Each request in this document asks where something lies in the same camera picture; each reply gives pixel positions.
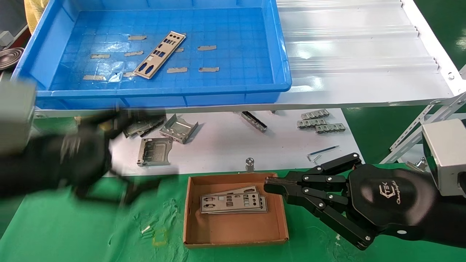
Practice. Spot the thin blue rod tool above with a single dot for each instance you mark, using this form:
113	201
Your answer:
327	149

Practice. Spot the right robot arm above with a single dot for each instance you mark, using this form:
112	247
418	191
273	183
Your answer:
451	218

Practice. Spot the dark coiled roll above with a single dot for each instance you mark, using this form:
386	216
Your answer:
11	58

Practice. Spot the folded metal cage bracket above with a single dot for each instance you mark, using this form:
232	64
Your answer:
178	129

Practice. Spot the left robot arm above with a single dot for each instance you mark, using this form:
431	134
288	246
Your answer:
29	167

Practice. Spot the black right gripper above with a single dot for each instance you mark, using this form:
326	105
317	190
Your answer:
389	200

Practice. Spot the small metal standoff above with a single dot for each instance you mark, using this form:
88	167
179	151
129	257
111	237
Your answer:
249	164

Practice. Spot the silver table clamp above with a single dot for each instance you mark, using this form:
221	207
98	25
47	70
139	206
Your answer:
418	164

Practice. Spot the small white tape scraps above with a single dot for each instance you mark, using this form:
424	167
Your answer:
145	229

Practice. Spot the brown cardboard box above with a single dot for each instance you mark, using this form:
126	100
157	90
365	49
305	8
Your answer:
233	229

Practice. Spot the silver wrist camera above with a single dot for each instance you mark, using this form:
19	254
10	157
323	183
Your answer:
446	156
14	116

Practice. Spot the white corrugated metal shelf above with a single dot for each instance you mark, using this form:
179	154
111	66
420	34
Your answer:
356	54

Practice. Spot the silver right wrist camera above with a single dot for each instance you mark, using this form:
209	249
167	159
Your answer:
446	156

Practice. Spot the grey stamped metal plate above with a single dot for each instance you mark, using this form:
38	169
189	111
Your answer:
140	128

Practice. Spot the flat rectangular metal bracket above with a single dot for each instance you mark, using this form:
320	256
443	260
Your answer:
154	151

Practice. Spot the small slotted metal bracket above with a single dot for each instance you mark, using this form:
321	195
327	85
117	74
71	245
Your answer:
311	123
315	114
330	128

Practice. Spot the long narrow metal bar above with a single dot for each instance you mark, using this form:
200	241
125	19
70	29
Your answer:
253	122

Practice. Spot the white board panel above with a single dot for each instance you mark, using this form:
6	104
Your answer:
225	149

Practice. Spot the silver IO shield plate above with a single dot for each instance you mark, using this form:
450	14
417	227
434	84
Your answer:
264	205
218	203
160	54
236	190

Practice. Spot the dark small metal bracket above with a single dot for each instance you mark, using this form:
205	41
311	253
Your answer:
159	125

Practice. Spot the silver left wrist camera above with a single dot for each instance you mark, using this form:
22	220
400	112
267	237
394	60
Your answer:
14	116

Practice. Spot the small grey box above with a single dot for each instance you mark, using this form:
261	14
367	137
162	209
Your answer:
5	38

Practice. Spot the blue plastic tray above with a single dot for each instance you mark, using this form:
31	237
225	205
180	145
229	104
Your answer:
233	22

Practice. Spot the small silver hex key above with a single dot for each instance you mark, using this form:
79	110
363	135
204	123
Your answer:
314	157

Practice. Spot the perforated steel angle brace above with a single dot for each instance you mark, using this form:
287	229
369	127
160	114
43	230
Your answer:
411	133

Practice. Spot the green table cloth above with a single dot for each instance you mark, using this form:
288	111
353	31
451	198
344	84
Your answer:
218	254

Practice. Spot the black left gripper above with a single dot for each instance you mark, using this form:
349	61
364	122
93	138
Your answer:
83	156

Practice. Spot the yellow woven sack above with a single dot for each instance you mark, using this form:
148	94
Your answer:
34	14

